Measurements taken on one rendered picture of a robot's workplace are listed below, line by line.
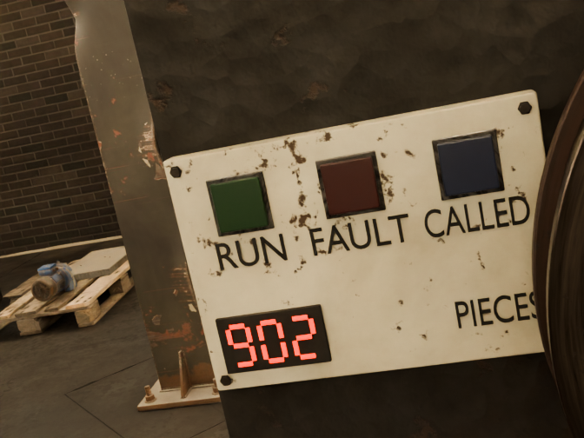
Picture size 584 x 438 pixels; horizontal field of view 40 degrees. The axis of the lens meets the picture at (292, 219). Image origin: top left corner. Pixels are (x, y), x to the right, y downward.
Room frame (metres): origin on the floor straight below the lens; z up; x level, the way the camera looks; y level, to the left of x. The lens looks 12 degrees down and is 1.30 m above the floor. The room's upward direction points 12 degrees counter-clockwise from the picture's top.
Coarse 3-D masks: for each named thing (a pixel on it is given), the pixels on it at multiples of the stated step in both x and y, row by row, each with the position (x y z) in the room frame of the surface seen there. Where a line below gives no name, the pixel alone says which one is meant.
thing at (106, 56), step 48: (96, 0) 3.13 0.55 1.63; (96, 48) 3.14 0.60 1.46; (96, 96) 3.16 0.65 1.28; (144, 96) 3.11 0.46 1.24; (144, 144) 3.11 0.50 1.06; (144, 192) 3.13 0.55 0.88; (144, 240) 3.15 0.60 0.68; (144, 288) 3.16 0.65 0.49; (192, 288) 3.10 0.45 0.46; (192, 336) 3.12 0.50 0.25; (192, 384) 3.13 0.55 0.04
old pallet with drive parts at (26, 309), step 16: (80, 288) 4.82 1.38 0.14; (96, 288) 4.72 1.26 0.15; (112, 288) 4.97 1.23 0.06; (128, 288) 5.04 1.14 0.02; (16, 304) 4.74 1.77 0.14; (32, 304) 4.65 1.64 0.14; (64, 304) 4.56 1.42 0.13; (80, 304) 4.44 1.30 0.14; (96, 304) 4.54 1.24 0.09; (112, 304) 4.75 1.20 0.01; (0, 320) 4.54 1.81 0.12; (16, 320) 4.52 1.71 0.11; (32, 320) 4.50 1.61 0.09; (48, 320) 4.60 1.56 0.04; (80, 320) 4.45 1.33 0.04; (96, 320) 4.49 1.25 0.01
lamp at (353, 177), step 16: (352, 160) 0.53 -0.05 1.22; (368, 160) 0.53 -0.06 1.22; (336, 176) 0.53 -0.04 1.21; (352, 176) 0.53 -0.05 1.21; (368, 176) 0.53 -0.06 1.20; (336, 192) 0.53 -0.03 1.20; (352, 192) 0.53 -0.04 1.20; (368, 192) 0.53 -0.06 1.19; (336, 208) 0.54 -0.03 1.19; (352, 208) 0.53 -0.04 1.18; (368, 208) 0.53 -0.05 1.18
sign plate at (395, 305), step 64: (384, 128) 0.53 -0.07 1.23; (448, 128) 0.52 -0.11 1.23; (512, 128) 0.51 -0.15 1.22; (192, 192) 0.56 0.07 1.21; (320, 192) 0.54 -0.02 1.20; (384, 192) 0.53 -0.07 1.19; (512, 192) 0.51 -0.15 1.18; (192, 256) 0.56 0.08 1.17; (256, 256) 0.55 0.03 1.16; (320, 256) 0.54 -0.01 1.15; (384, 256) 0.53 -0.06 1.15; (448, 256) 0.53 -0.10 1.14; (512, 256) 0.52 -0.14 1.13; (256, 320) 0.55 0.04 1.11; (320, 320) 0.54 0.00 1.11; (384, 320) 0.54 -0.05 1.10; (448, 320) 0.53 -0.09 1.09; (512, 320) 0.52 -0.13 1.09; (256, 384) 0.56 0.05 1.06
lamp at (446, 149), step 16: (448, 144) 0.52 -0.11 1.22; (464, 144) 0.52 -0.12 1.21; (480, 144) 0.51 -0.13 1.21; (448, 160) 0.52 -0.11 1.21; (464, 160) 0.52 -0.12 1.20; (480, 160) 0.51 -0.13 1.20; (448, 176) 0.52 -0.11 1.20; (464, 176) 0.52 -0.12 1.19; (480, 176) 0.51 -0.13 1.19; (496, 176) 0.51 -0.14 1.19; (448, 192) 0.52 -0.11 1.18; (464, 192) 0.52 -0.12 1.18
